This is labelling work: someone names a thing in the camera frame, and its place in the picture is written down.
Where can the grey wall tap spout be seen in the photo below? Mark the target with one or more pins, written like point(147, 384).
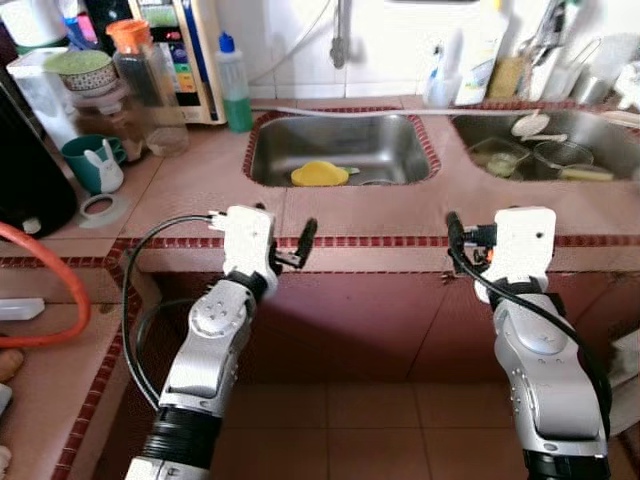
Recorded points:
point(340, 50)

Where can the steel sink basin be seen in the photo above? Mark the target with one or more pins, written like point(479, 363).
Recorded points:
point(470, 130)
point(380, 145)

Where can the white dish rack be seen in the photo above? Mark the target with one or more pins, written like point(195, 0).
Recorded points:
point(628, 95)

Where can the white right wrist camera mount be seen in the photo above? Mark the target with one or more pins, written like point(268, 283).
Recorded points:
point(525, 245)

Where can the yellow plastic bowl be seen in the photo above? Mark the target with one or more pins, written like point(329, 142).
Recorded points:
point(318, 175)

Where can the green floral lidded bowl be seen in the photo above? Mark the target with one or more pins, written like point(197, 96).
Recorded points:
point(85, 72)

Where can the black rounded appliance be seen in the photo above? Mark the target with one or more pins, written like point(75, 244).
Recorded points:
point(30, 180)

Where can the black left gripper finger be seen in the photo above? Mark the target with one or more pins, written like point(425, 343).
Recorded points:
point(306, 240)
point(259, 207)

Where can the clear jar orange lid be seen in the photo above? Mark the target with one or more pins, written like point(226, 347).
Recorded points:
point(150, 100)

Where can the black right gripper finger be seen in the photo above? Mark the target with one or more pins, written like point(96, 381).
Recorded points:
point(454, 235)

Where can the clear glass jar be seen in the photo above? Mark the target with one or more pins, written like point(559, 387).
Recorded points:
point(105, 125)

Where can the white cloth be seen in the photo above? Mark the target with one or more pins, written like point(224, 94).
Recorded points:
point(628, 390)

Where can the translucent plastic container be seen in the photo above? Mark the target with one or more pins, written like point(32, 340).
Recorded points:
point(35, 100)

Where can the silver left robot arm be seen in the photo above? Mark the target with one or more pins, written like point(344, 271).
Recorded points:
point(205, 350)

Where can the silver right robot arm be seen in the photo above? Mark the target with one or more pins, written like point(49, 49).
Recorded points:
point(545, 380)

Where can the white canister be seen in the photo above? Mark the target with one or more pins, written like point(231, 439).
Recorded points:
point(30, 22)

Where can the chrome sink faucet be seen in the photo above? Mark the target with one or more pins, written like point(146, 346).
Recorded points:
point(545, 40)

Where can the steel cup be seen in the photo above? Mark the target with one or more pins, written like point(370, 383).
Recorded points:
point(590, 92)

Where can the white sink plug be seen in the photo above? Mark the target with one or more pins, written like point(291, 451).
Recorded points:
point(530, 125)

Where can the white flat plastic box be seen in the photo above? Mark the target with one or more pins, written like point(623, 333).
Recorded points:
point(20, 309)

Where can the teal cup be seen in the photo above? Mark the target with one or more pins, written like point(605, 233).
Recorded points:
point(78, 165)

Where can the round steel pot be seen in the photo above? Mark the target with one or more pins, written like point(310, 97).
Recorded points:
point(560, 155)

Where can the white teal green plastic stick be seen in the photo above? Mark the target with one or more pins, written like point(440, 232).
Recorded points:
point(352, 171)

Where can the translucent plastic brush cup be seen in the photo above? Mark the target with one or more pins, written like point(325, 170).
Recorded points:
point(443, 92)

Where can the green soap bottle blue cap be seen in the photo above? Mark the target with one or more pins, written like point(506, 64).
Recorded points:
point(238, 110)

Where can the yellow green sponge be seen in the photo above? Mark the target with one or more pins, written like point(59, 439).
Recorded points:
point(588, 173)

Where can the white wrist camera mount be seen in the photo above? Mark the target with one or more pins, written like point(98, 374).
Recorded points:
point(525, 245)
point(245, 240)

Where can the square glass dish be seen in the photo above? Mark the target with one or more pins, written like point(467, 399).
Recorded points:
point(500, 160)

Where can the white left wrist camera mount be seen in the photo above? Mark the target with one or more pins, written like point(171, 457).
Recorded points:
point(245, 240)

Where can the brown onion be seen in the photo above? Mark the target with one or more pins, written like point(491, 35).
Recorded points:
point(10, 365)

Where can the white detergent bottle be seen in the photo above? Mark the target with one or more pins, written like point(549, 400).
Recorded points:
point(480, 70)

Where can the beige water ionizer appliance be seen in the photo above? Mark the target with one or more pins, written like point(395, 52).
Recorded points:
point(195, 80)

